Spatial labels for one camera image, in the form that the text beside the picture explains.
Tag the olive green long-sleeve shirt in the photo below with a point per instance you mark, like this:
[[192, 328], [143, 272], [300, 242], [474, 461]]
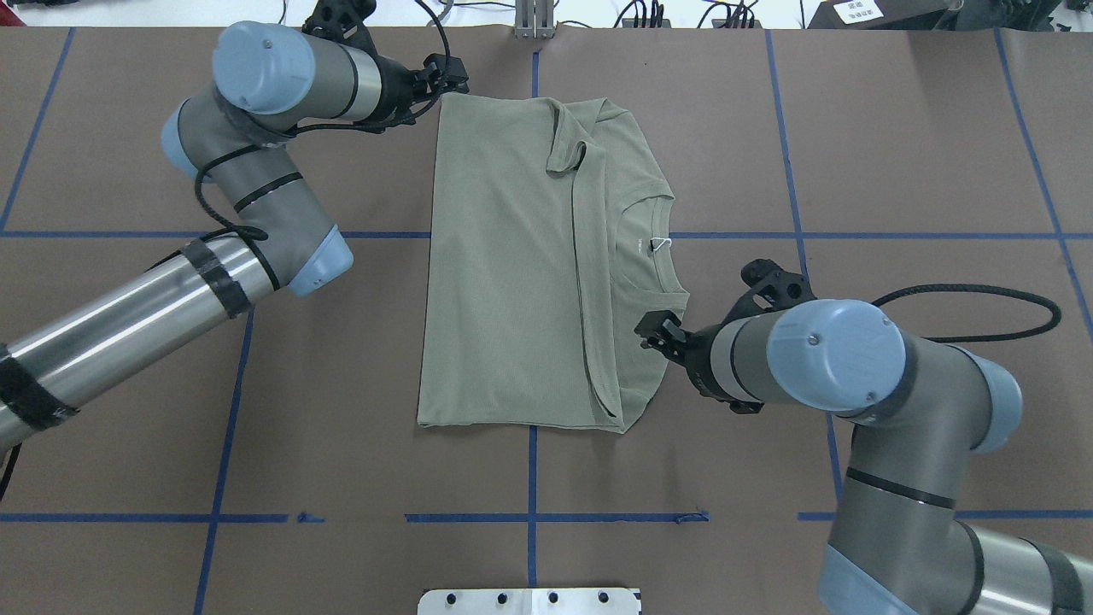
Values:
[[550, 241]]

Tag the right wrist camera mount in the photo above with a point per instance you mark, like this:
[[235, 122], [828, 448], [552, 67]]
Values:
[[772, 288]]

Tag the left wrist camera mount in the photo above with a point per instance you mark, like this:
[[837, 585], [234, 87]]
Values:
[[342, 22]]

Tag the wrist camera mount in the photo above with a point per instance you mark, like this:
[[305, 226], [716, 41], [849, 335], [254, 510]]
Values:
[[772, 288], [342, 22]]

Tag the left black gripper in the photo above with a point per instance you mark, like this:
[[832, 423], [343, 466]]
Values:
[[395, 84]]

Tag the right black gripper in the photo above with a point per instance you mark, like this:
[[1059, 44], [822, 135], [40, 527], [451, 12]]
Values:
[[701, 354]]

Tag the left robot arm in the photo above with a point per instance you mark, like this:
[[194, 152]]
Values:
[[270, 84]]

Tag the black box with label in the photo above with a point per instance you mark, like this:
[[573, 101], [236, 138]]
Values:
[[882, 15]]

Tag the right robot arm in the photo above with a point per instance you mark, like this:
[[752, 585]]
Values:
[[920, 410]]

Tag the aluminium frame post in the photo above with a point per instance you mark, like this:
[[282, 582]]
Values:
[[534, 19]]

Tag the metal base plate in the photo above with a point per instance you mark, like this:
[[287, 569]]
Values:
[[588, 600]]

